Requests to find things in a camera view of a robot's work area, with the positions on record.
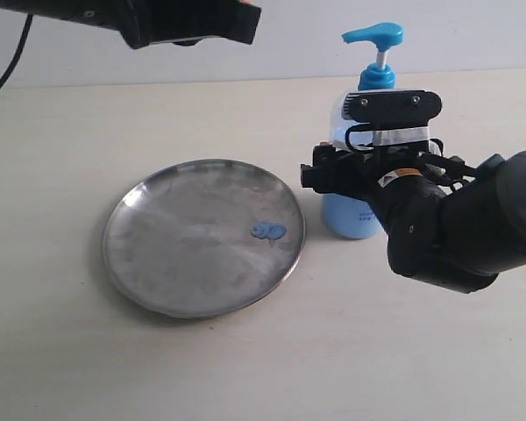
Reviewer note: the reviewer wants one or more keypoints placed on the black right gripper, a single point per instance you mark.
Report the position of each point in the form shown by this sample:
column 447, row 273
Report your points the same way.
column 350, row 173

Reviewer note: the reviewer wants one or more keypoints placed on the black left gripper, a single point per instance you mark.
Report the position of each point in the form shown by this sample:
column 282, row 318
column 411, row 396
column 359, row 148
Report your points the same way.
column 185, row 23

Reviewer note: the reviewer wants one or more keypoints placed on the blue soap blob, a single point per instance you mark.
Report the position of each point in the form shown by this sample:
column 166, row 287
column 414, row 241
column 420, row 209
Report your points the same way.
column 268, row 230

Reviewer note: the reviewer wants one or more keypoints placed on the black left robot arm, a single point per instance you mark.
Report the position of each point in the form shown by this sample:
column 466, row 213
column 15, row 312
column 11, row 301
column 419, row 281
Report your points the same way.
column 97, row 13

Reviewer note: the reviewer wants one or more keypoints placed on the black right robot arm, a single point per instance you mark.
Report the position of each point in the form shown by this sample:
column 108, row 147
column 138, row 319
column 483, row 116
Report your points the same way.
column 448, row 224

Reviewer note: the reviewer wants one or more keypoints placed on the round steel plate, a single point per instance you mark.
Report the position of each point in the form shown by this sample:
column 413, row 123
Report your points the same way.
column 179, row 243

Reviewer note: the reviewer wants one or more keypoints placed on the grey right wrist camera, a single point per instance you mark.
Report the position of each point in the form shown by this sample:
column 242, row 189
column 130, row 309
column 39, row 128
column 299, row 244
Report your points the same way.
column 389, row 117

